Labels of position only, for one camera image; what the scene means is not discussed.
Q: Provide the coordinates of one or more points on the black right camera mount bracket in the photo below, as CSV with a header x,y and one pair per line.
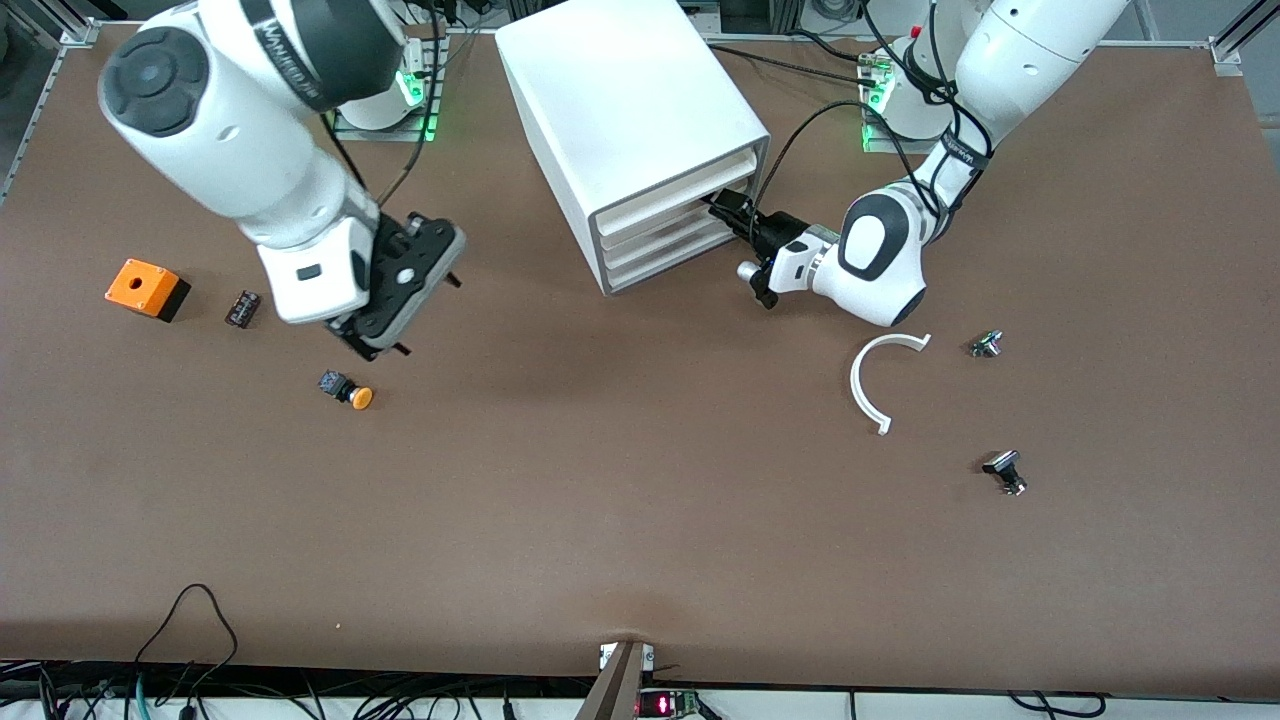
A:
x,y
400,290

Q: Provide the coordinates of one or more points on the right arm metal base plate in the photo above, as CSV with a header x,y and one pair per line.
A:
x,y
395,133

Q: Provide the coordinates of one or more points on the small black terminal block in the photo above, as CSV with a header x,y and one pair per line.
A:
x,y
243,309

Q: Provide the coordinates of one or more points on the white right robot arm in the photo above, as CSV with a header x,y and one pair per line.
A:
x,y
230,130

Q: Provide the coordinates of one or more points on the aluminium frame profile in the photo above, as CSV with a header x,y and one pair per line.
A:
x,y
80,32
1240,40

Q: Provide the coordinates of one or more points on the device with red display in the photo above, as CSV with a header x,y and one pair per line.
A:
x,y
665,706

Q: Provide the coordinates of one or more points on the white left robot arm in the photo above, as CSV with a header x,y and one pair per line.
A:
x,y
880,250

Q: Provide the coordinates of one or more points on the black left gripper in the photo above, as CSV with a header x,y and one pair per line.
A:
x,y
768,231

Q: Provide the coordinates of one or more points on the orange box with black base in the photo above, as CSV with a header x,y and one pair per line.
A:
x,y
140,288

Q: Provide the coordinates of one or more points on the orange push button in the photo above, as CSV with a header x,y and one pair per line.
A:
x,y
360,398

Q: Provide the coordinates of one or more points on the brown camera mount pole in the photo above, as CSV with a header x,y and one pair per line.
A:
x,y
615,690

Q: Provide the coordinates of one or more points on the small chrome valve fitting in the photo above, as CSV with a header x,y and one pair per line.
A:
x,y
986,344

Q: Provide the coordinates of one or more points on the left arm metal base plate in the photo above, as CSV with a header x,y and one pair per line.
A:
x,y
880,146

